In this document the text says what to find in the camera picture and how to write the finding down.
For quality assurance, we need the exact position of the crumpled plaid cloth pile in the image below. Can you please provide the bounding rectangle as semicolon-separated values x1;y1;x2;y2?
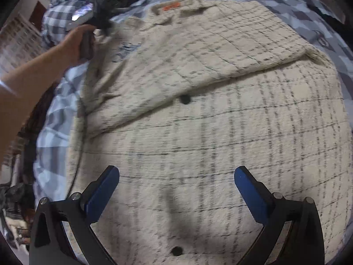
41;0;122;47

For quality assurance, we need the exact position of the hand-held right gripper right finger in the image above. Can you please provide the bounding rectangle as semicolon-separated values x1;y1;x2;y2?
234;166;325;265

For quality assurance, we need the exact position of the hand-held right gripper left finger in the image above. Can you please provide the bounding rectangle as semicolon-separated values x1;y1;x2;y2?
29;166;120;265

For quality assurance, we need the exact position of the brown door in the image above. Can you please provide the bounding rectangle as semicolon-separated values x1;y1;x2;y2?
29;1;47;26

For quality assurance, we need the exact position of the dark clutter pile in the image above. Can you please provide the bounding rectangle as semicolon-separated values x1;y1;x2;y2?
0;181;38;253

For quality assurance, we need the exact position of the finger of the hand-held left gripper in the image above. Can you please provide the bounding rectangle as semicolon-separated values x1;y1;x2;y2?
95;12;116;36

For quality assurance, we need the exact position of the cream plaid jacket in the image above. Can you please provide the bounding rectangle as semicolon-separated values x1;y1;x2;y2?
66;0;348;265

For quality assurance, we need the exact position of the person's left hand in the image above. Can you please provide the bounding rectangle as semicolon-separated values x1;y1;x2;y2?
59;24;96;67

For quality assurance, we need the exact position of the person's left forearm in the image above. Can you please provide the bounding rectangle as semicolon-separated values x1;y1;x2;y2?
0;43;73;169

